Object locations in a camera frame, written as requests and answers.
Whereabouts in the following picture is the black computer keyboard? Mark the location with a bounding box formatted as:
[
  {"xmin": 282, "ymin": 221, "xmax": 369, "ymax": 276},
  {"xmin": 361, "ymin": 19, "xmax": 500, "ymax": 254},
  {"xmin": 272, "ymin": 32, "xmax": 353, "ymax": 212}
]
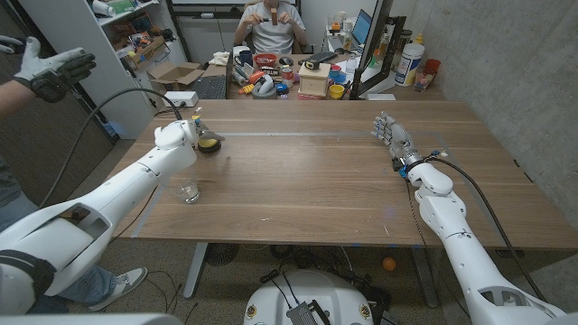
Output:
[{"xmin": 297, "ymin": 51, "xmax": 339, "ymax": 65}]

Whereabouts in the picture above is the dark flat keyboard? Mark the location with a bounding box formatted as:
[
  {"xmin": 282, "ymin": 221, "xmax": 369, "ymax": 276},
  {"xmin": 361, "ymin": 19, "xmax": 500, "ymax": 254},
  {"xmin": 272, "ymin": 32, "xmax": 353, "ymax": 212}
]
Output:
[{"xmin": 191, "ymin": 74, "xmax": 228, "ymax": 101}]

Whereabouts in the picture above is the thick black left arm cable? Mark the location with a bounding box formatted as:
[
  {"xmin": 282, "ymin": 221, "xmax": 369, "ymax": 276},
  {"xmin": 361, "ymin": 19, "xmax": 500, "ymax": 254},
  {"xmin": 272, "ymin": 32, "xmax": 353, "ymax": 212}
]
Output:
[{"xmin": 39, "ymin": 88, "xmax": 184, "ymax": 209}]

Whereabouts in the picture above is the standing person's bare forearm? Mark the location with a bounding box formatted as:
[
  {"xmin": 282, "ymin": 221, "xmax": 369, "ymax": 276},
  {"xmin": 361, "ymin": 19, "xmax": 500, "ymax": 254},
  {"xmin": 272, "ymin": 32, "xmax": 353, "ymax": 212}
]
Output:
[{"xmin": 0, "ymin": 79, "xmax": 35, "ymax": 119}]

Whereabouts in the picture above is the white grey sneaker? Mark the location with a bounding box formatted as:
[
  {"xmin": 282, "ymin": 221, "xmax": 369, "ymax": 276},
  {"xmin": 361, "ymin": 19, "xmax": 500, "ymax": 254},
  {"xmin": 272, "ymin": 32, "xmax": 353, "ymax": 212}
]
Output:
[{"xmin": 88, "ymin": 266, "xmax": 148, "ymax": 312}]

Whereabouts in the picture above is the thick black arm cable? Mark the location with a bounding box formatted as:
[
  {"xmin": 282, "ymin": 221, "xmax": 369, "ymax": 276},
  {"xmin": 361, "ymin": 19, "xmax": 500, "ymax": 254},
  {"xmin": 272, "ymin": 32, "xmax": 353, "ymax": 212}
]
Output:
[
  {"xmin": 426, "ymin": 155, "xmax": 536, "ymax": 302},
  {"xmin": 39, "ymin": 88, "xmax": 184, "ymax": 209}
]

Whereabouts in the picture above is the orange and yellow tool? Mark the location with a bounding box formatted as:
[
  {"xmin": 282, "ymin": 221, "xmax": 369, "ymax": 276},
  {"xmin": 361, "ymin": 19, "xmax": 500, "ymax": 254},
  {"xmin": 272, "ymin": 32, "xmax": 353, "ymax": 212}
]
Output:
[{"xmin": 238, "ymin": 70, "xmax": 266, "ymax": 96}]

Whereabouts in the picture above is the red bowl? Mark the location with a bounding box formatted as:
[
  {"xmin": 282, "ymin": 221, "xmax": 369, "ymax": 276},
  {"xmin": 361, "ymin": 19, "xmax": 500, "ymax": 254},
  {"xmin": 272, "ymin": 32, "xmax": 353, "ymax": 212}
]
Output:
[{"xmin": 253, "ymin": 52, "xmax": 278, "ymax": 69}]

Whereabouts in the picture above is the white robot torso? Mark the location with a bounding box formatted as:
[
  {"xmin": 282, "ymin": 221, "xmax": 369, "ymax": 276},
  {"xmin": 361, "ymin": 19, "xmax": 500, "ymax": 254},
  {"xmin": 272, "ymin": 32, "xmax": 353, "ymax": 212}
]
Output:
[{"xmin": 0, "ymin": 312, "xmax": 184, "ymax": 325}]

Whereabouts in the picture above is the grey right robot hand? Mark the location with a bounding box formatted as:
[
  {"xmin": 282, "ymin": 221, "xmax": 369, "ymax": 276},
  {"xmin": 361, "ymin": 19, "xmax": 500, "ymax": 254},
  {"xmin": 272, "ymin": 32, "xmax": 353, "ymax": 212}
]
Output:
[{"xmin": 370, "ymin": 111, "xmax": 425, "ymax": 172}]

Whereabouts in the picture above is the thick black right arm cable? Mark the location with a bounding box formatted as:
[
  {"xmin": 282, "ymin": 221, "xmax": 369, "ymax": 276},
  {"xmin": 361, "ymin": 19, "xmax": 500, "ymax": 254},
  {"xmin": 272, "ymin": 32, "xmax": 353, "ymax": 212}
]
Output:
[{"xmin": 426, "ymin": 155, "xmax": 536, "ymax": 302}]

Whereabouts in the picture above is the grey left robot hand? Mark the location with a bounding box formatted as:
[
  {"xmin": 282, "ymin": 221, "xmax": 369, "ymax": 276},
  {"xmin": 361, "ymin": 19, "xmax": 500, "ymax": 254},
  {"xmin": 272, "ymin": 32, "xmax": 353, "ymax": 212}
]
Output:
[{"xmin": 191, "ymin": 117, "xmax": 226, "ymax": 144}]

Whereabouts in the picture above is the dark blue mug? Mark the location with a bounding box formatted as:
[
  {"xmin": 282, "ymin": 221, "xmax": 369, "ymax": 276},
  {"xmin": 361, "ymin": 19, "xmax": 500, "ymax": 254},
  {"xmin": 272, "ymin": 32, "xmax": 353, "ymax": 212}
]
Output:
[{"xmin": 233, "ymin": 49, "xmax": 254, "ymax": 68}]

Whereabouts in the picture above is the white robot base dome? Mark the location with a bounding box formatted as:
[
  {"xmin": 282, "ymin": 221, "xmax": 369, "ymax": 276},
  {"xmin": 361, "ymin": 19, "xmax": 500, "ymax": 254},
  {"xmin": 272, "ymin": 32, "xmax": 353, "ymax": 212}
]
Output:
[{"xmin": 243, "ymin": 269, "xmax": 375, "ymax": 325}]

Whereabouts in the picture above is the open laptop with blue screen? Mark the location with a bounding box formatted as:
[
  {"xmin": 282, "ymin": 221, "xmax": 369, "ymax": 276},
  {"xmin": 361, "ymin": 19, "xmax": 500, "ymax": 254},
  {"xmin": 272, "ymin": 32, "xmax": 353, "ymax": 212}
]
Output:
[{"xmin": 350, "ymin": 8, "xmax": 374, "ymax": 46}]

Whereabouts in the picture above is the white folded cloth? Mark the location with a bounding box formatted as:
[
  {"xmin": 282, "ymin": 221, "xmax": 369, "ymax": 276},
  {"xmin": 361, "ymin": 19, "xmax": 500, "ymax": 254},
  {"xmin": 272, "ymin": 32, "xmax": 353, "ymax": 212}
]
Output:
[{"xmin": 208, "ymin": 51, "xmax": 231, "ymax": 68}]

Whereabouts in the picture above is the seated person in grey shirt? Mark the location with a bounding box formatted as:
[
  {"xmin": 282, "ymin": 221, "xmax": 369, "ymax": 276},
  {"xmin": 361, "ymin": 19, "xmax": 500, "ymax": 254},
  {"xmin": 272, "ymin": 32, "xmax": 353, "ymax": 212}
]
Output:
[{"xmin": 233, "ymin": 0, "xmax": 308, "ymax": 55}]

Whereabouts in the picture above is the grey tape dispenser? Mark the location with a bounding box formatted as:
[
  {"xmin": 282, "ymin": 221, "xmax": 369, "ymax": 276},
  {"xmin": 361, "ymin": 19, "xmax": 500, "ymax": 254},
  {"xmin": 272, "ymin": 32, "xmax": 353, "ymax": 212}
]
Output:
[{"xmin": 250, "ymin": 74, "xmax": 278, "ymax": 100}]

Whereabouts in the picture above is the clear glass cup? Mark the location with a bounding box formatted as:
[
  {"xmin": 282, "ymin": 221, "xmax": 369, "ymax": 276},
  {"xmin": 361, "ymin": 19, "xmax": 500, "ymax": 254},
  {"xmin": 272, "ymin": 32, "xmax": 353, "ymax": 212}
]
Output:
[{"xmin": 169, "ymin": 169, "xmax": 200, "ymax": 205}]

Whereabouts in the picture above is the white canister with blue label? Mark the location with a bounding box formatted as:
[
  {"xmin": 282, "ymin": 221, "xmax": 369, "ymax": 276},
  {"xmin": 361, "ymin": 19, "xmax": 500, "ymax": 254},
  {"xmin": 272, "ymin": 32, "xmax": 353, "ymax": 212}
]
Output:
[{"xmin": 395, "ymin": 42, "xmax": 426, "ymax": 88}]

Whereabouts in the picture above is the black round floor fan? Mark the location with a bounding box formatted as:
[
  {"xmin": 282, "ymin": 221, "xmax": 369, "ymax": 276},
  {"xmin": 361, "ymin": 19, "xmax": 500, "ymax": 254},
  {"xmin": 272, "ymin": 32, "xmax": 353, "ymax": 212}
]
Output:
[{"xmin": 205, "ymin": 242, "xmax": 240, "ymax": 267}]

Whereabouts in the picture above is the standing person in jeans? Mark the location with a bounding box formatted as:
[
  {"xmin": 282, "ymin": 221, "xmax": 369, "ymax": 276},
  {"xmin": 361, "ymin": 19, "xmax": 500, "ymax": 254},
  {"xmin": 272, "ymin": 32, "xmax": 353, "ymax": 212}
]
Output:
[{"xmin": 0, "ymin": 155, "xmax": 117, "ymax": 315}]

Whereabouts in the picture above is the glass jar with colourful items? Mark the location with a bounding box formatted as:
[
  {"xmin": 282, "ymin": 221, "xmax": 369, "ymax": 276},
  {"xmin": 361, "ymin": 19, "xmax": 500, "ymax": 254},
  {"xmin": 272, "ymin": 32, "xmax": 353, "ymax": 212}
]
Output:
[{"xmin": 414, "ymin": 67, "xmax": 435, "ymax": 93}]

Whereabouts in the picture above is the white and black tracking glove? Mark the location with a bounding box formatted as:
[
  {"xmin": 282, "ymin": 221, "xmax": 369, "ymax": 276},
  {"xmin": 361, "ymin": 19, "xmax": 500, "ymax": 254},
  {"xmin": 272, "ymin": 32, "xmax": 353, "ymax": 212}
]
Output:
[{"xmin": 0, "ymin": 35, "xmax": 98, "ymax": 104}]

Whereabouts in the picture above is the open cardboard box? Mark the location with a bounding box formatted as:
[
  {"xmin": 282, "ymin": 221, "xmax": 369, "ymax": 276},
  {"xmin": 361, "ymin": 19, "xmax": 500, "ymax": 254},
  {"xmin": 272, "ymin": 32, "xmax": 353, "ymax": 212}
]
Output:
[{"xmin": 146, "ymin": 60, "xmax": 227, "ymax": 91}]

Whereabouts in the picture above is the small wooden drawer box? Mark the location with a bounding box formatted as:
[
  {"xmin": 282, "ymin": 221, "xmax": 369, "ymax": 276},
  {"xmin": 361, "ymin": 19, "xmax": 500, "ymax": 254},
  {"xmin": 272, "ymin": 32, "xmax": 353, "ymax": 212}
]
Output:
[{"xmin": 298, "ymin": 61, "xmax": 332, "ymax": 98}]

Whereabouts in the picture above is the white power box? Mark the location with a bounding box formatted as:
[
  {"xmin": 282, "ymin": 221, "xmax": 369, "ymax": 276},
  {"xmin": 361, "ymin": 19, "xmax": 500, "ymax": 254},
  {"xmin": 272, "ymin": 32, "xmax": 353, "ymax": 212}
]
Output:
[{"xmin": 162, "ymin": 90, "xmax": 200, "ymax": 108}]

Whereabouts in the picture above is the white shelf unit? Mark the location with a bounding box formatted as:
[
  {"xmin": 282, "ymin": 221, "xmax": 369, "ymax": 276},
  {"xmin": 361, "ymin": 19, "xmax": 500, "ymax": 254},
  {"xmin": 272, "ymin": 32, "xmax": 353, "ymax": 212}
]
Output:
[{"xmin": 17, "ymin": 0, "xmax": 189, "ymax": 140}]

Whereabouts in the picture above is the black monitor on stand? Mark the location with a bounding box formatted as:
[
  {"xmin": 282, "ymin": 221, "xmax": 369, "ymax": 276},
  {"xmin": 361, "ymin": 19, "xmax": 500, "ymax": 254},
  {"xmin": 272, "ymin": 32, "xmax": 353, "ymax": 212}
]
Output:
[{"xmin": 350, "ymin": 0, "xmax": 407, "ymax": 100}]

